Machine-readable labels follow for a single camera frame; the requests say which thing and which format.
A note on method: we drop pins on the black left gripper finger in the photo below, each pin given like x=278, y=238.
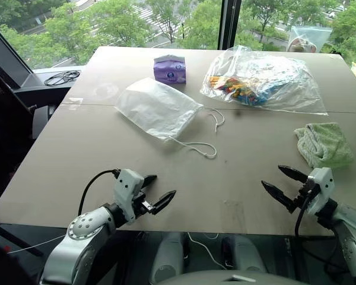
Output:
x=149, y=180
x=163, y=202

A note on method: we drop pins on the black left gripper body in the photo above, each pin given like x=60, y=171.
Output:
x=139, y=205

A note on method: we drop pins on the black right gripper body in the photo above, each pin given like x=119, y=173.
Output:
x=306, y=188

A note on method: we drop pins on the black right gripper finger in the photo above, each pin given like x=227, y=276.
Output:
x=293, y=175
x=280, y=196

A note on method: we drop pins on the green towel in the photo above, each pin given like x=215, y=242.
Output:
x=324, y=145

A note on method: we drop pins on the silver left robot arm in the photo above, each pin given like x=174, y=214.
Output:
x=77, y=237

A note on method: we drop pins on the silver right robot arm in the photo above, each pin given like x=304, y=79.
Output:
x=351, y=234

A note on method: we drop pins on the clear bag of colourful blocks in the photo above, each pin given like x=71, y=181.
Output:
x=255, y=80

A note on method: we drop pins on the clear blue-top zip bag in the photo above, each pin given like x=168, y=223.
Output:
x=310, y=38

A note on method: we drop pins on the grey rounded robot leg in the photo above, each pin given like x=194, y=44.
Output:
x=167, y=258
x=246, y=255

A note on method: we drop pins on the grey robot torso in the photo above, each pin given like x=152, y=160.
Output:
x=234, y=277

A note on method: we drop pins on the purple tissue pack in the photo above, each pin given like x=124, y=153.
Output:
x=169, y=69

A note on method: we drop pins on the dark window pillar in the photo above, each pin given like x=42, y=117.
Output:
x=229, y=23

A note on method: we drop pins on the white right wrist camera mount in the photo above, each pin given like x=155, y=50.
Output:
x=322, y=187

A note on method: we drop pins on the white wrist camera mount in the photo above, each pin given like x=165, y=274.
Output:
x=126, y=190
x=322, y=187

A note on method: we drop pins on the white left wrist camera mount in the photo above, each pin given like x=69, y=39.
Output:
x=126, y=190

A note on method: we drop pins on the dark window sill frame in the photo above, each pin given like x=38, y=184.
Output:
x=9, y=65

